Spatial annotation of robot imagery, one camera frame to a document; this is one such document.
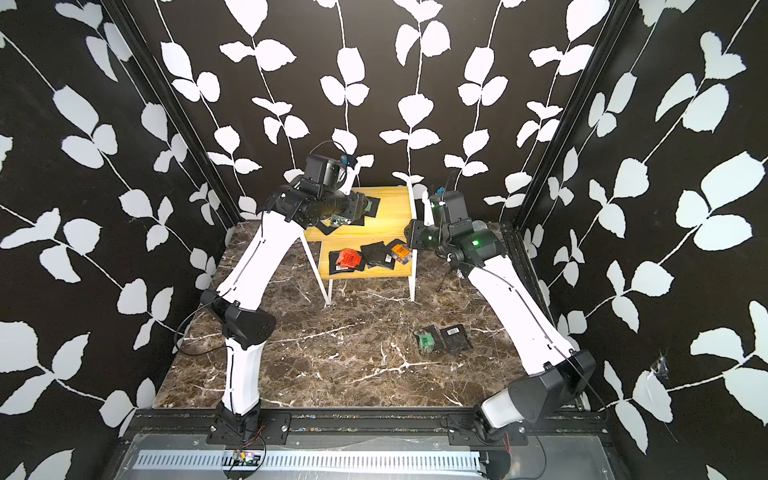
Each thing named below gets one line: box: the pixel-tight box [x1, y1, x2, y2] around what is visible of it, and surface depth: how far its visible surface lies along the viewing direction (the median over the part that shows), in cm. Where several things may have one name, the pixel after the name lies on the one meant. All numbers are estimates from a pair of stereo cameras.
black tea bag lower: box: [360, 239, 406, 272], surface depth 90 cm
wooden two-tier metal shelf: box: [301, 186, 417, 305], surface depth 88 cm
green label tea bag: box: [331, 214, 352, 227], surface depth 76 cm
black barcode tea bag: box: [440, 320, 473, 354], surface depth 92 cm
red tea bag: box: [336, 248, 363, 268], surface depth 90 cm
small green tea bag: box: [414, 330, 435, 354], surface depth 91 cm
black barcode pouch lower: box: [329, 250, 365, 275], surface depth 88 cm
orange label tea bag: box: [391, 243, 412, 265], surface depth 92 cm
